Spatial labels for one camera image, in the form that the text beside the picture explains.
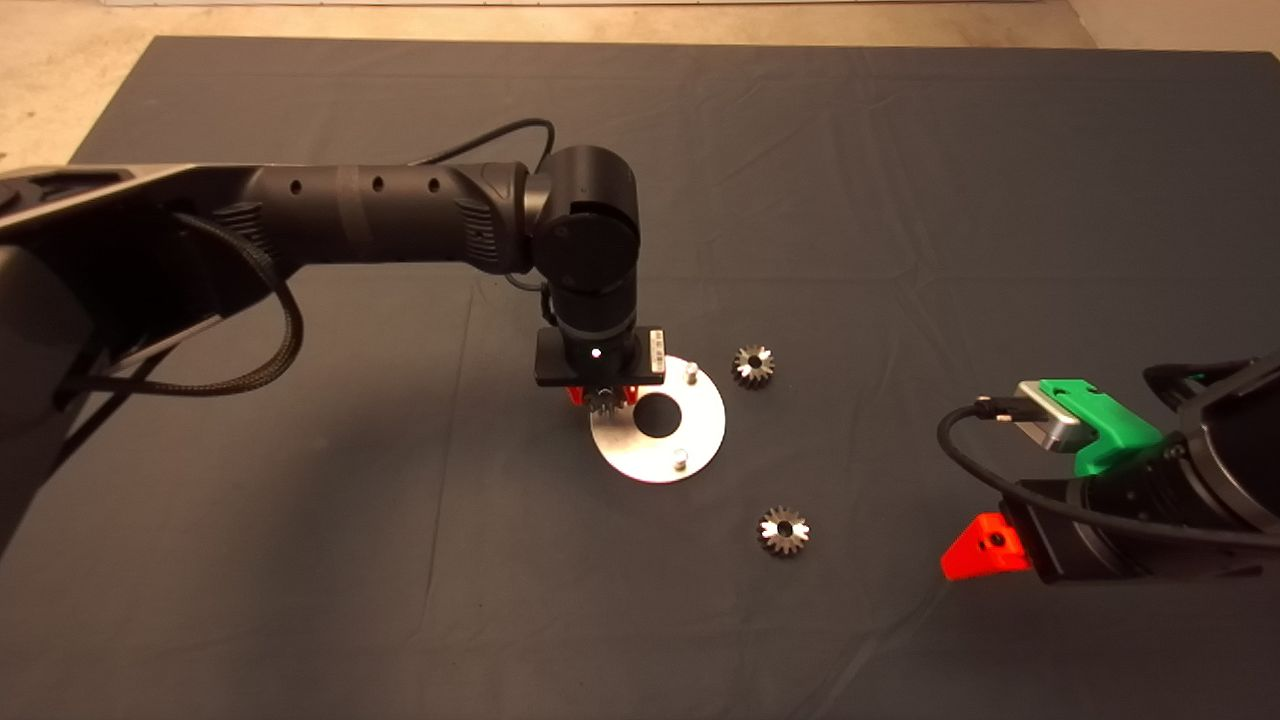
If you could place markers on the silver right camera box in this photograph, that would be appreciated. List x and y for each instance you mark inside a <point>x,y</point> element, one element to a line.
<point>1050,425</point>

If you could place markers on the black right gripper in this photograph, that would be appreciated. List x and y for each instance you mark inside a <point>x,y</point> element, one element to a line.
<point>1120,490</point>

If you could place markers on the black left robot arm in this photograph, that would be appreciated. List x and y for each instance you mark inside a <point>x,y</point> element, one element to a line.
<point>400,215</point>

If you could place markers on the steel planetary gear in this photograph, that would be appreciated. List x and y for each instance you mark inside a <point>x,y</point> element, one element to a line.
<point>745,372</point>
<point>772,538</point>
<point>603,402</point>

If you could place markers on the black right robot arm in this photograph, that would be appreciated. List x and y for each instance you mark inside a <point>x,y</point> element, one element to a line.
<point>1240,470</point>

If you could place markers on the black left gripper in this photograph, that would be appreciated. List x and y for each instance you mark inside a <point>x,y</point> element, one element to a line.
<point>575,365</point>

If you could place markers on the dark grey table cloth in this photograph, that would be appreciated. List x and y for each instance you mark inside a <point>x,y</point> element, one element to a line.
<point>850,150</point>

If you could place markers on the green right camera mount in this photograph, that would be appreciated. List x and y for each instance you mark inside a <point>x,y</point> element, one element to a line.
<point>1115,430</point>

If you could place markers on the round metal carrier plate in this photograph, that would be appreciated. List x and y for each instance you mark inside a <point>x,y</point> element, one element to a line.
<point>640,462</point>

